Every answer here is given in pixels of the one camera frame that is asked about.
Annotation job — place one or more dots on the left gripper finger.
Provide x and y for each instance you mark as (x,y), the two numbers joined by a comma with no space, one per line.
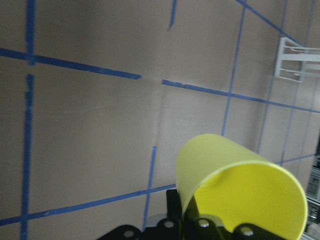
(175,210)

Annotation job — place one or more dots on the yellow plastic cup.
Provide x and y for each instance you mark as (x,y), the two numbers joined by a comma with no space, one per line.
(239,186)

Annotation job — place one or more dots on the white wire cup rack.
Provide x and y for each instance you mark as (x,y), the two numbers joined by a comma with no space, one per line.
(295,62)

